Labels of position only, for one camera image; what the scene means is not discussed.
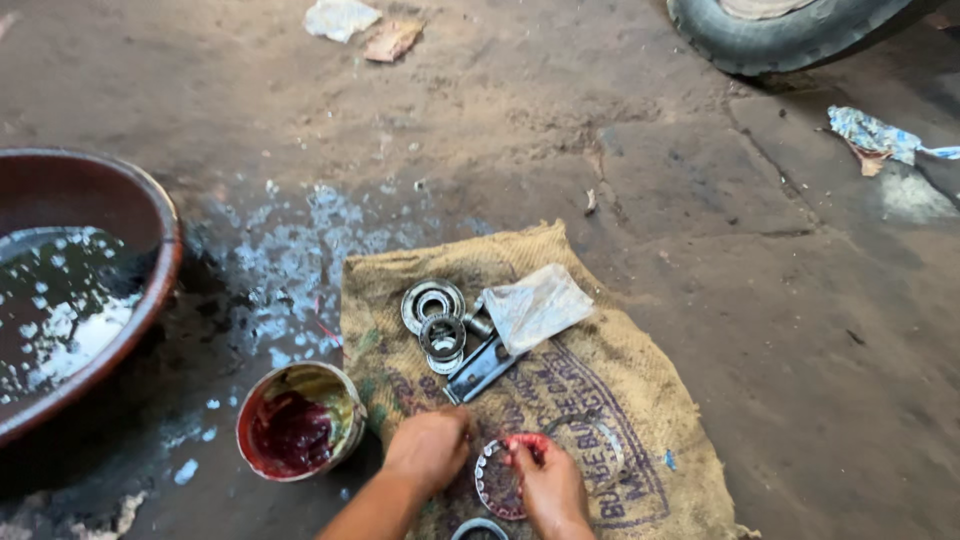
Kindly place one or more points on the person's left hand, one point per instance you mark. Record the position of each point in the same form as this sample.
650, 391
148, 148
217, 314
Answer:
427, 448

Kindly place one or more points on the person's right hand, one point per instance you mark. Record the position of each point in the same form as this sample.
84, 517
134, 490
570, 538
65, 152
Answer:
551, 487

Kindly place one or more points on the person's left fingers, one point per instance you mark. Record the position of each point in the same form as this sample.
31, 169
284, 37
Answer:
461, 431

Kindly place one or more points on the greased bearing roller cage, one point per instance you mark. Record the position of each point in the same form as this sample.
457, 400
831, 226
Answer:
501, 480

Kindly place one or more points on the burlap jute sack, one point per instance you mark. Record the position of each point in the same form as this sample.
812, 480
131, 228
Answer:
525, 382

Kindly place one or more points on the short steel bushing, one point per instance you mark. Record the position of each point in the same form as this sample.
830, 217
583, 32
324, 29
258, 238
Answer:
478, 322

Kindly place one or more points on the large steel bearing race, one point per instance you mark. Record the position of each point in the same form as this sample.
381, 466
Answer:
431, 300

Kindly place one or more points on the clear plastic bag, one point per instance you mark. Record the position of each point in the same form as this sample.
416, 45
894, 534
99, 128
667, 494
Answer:
536, 306

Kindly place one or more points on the tin of red grease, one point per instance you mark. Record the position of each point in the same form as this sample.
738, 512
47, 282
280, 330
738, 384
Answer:
300, 421

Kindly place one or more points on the brown cardboard scrap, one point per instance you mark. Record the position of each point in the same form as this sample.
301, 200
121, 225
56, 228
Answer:
393, 39

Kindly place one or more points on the large brown basin with liquid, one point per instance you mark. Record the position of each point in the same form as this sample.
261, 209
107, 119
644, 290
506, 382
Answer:
71, 289

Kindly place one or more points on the white crumpled paper scrap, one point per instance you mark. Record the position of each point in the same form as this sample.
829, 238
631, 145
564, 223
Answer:
341, 18

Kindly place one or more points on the blue crumpled wrapper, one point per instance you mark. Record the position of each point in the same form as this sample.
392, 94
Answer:
877, 139

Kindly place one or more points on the black vehicle tyre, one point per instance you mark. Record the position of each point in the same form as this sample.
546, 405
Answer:
780, 30

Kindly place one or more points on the grey metal bracket plate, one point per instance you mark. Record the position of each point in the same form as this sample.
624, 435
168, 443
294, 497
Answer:
480, 369

